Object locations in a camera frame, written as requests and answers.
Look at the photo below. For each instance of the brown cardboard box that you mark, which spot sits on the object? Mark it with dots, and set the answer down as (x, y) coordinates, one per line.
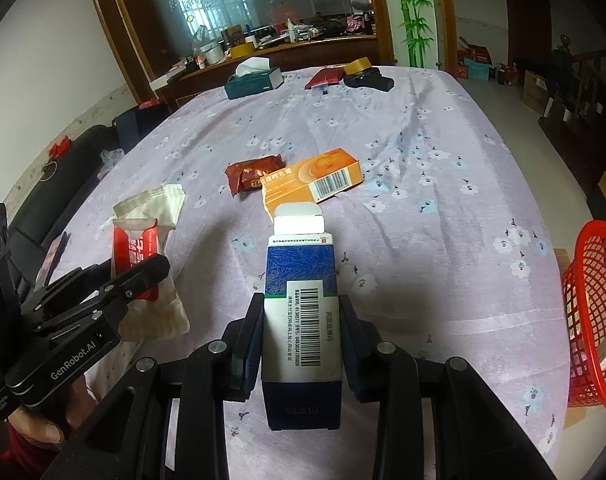
(535, 91)

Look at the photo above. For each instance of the blue white medicine box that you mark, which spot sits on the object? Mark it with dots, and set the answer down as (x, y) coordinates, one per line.
(303, 320)

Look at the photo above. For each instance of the dark fabric bag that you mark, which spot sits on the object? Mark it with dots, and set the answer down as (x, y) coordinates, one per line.
(140, 127)

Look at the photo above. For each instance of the red white plastic packet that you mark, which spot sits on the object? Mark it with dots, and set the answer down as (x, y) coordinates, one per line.
(138, 240)

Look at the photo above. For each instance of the wooden counter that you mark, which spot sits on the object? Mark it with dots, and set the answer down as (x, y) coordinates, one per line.
(308, 52)

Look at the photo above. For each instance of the person's left forearm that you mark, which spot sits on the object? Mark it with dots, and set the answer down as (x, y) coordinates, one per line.
(28, 460)

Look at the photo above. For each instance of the red flat packet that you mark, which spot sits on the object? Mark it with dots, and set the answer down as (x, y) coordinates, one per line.
(325, 77)

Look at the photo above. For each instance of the purple floral tablecloth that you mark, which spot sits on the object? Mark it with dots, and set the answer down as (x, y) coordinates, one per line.
(423, 200)

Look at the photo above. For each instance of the red plastic basket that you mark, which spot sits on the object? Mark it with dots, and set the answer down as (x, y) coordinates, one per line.
(595, 320)

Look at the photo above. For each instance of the dark red snack packet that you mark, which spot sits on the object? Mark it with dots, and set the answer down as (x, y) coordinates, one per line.
(255, 172)

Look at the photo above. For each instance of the dark green tissue box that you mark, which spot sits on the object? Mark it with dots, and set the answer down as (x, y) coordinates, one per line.
(255, 84)

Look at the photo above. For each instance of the bamboo print glass panel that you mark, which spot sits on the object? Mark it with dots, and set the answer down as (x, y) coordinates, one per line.
(413, 5)

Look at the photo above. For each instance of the brown tape roll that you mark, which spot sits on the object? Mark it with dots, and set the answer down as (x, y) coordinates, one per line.
(358, 66)

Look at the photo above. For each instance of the white plastic bag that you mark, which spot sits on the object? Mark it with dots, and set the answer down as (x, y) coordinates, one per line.
(207, 45)

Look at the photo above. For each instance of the orange cardboard box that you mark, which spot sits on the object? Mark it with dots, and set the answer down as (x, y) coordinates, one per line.
(303, 175)

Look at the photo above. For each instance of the clear plastic bag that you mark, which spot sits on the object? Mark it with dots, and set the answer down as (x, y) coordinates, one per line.
(109, 162)

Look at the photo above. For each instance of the person's left hand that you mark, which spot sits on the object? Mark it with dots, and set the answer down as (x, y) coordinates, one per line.
(48, 425)

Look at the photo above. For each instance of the red ribbon bundle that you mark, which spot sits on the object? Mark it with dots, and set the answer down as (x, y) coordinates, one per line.
(60, 147)

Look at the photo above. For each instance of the dark wooden door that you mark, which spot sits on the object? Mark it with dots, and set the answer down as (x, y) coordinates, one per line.
(527, 20)

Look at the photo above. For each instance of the wooden stair railing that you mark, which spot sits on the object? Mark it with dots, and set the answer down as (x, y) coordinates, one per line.
(583, 110)

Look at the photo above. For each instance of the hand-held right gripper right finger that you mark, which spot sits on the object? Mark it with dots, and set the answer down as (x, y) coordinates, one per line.
(350, 360)

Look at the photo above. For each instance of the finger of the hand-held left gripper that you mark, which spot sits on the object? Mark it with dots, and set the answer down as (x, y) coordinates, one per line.
(53, 265)
(133, 280)

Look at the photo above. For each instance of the beige paper wrapper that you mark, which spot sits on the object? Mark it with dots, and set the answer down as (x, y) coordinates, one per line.
(153, 202)

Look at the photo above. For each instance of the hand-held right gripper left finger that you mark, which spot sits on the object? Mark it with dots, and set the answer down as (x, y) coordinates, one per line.
(253, 355)

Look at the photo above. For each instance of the black sofa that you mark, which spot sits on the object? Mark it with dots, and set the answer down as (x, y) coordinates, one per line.
(68, 185)

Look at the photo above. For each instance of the teal gift box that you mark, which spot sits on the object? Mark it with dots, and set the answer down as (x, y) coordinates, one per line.
(478, 69)

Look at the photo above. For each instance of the wooden framed glass partition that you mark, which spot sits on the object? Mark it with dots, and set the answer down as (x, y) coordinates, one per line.
(128, 20)

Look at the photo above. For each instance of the black pouch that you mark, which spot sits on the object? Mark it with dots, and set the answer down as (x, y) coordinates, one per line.
(370, 81)

